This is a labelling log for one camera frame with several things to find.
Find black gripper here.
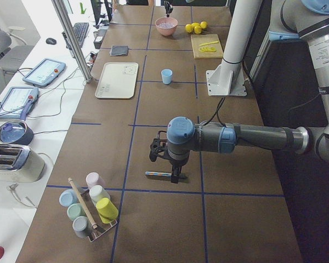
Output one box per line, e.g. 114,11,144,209
165,1,173,17
169,156,189,183

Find clear ice cubes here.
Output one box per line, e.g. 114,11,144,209
158,21,175,28

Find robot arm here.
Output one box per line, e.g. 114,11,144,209
164,1,329,183

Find light blue plastic cup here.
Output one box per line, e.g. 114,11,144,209
161,68,173,85

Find yellow-green cup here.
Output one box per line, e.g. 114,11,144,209
96,197,118,224

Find white cup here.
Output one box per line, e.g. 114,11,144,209
89,185,111,206

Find pink cup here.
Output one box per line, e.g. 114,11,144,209
86,172,106,188

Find grey cup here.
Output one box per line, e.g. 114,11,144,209
72,216,92,238

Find mint green cup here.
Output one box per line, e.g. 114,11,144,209
66,203,86,221

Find light blue cup on rack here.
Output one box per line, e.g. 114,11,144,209
59,189,78,207

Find pink bowl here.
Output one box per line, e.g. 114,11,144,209
155,17,178,36

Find steel muddler black tip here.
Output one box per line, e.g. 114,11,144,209
145,171,188,180

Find yellow lemon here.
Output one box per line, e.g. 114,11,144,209
185,24,193,33
194,25,202,35
200,21,208,30
191,22,201,27

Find bamboo cutting board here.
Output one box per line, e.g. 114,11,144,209
191,34,223,59

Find lemon slices row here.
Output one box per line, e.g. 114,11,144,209
198,46,217,53

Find grey folded cloth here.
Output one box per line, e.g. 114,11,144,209
110,45,129,56

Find black box with label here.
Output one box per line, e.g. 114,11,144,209
93,29,107,49

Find white bear serving tray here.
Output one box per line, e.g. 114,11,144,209
95,62,138,99

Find black keyboard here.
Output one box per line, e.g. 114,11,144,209
73,22,89,47

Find black computer mouse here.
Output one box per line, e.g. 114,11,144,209
46,38,56,45

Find blue teach pendant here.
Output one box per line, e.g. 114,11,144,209
0,87,39,119
22,58,66,88

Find cream toaster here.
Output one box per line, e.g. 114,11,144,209
0,144,45,183

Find blue saucepan with lid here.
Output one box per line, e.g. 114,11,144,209
0,120,34,145

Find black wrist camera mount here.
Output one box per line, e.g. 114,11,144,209
149,130,170,162

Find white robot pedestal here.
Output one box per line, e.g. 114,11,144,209
206,0,264,97

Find white wire cup rack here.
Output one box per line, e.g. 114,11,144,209
71,186,118,243

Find wooden rack handle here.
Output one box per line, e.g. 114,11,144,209
68,178,98,230

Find aluminium frame post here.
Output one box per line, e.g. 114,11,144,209
52,0,92,83

